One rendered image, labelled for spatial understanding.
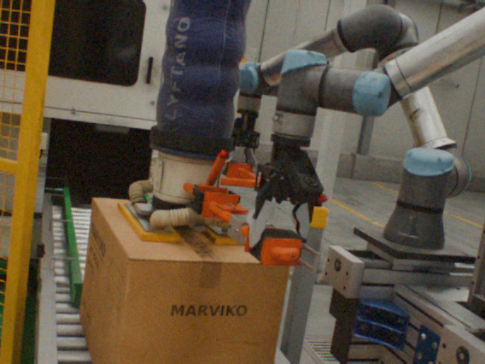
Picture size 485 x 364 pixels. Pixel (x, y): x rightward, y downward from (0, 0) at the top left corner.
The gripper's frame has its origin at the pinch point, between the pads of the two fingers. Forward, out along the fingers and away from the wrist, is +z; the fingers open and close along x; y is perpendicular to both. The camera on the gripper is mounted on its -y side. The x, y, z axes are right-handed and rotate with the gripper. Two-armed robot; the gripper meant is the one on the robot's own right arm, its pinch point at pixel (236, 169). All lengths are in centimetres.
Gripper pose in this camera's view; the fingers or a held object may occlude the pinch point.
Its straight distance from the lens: 205.8
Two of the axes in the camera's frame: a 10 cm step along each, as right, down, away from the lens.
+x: 9.2, 0.8, 3.8
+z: -1.6, 9.7, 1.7
